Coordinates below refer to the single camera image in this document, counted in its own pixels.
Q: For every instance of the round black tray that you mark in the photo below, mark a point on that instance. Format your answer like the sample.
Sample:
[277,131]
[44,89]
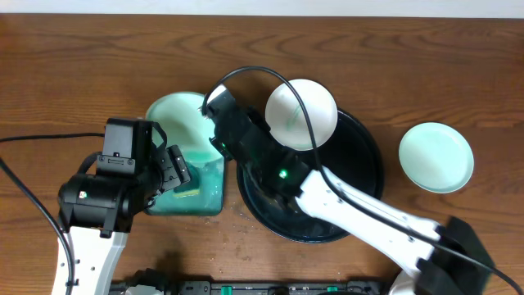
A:
[352,155]

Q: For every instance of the turquoise plate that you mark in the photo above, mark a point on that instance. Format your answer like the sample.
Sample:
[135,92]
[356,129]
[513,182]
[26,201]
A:
[179,115]

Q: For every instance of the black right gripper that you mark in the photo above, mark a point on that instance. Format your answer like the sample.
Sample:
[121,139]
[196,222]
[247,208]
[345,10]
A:
[223,124]

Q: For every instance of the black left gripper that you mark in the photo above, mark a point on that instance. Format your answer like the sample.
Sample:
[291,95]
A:
[173,169]

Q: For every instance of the pale green plate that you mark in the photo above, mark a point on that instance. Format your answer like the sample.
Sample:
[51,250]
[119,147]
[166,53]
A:
[436,157]

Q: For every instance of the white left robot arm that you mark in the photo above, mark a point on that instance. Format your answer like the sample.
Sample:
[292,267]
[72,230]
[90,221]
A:
[87,264]

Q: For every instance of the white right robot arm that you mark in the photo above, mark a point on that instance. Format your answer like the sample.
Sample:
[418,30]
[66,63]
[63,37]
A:
[437,259]

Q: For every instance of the black rectangular water tray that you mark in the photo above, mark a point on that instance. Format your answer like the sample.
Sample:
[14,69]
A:
[208,203]

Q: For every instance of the green yellow sponge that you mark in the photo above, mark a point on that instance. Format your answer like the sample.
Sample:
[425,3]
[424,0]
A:
[191,188]

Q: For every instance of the white plate with green smear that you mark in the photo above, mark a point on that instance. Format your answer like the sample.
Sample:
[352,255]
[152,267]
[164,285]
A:
[286,119]

